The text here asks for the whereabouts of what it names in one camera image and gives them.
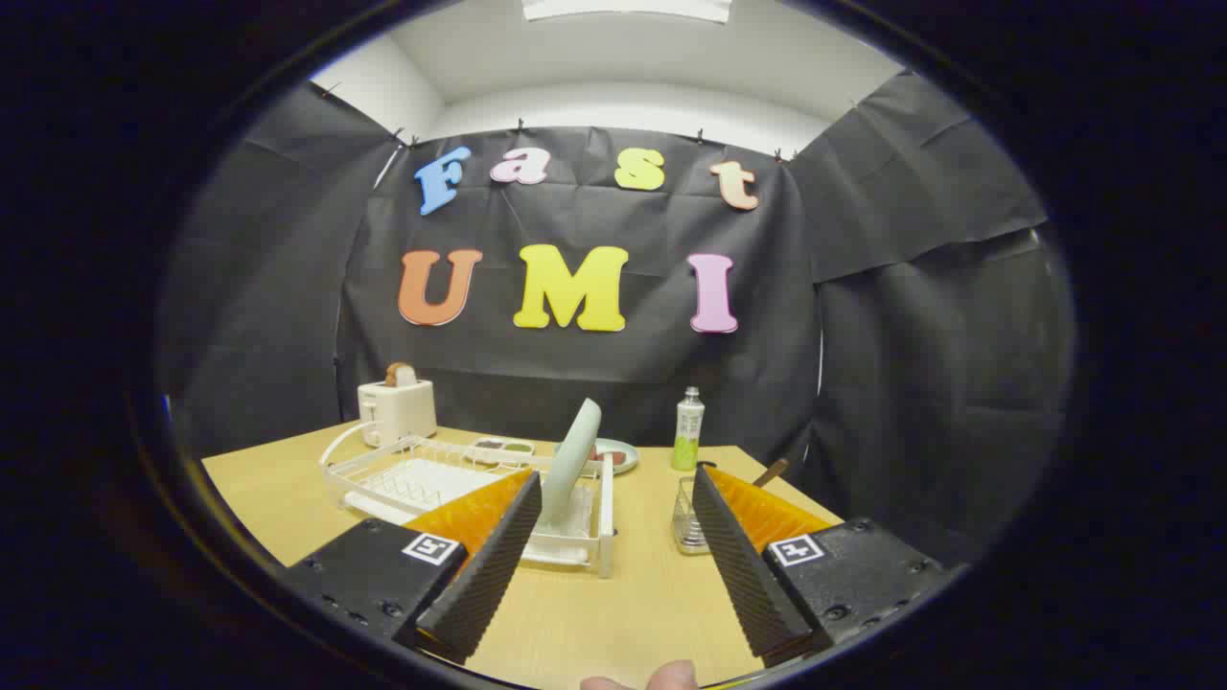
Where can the brown meat patty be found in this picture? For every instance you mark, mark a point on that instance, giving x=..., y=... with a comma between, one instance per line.
x=604, y=457

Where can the white divided tray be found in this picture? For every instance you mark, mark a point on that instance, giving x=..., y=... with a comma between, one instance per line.
x=500, y=458

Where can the pale green plate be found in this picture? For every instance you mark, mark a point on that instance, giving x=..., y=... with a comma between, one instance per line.
x=573, y=460

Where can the white toaster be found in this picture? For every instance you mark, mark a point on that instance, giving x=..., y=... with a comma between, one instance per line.
x=403, y=412

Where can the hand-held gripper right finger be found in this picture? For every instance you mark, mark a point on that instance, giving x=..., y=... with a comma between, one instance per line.
x=743, y=575

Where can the black backdrop cloth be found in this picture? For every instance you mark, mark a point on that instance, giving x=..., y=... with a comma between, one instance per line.
x=575, y=383

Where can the drink bottle with green label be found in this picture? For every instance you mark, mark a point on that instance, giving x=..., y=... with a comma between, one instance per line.
x=687, y=422

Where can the round pale green serving dish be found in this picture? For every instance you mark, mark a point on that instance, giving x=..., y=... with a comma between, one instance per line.
x=623, y=456

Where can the wooden spoon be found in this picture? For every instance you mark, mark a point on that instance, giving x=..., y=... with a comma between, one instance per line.
x=772, y=471

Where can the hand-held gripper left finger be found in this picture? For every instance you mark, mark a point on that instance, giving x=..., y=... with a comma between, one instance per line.
x=489, y=575

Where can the ceiling light panel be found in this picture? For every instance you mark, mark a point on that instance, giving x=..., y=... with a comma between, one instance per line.
x=623, y=8

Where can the toasted bread slice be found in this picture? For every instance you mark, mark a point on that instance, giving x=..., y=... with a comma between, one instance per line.
x=401, y=375

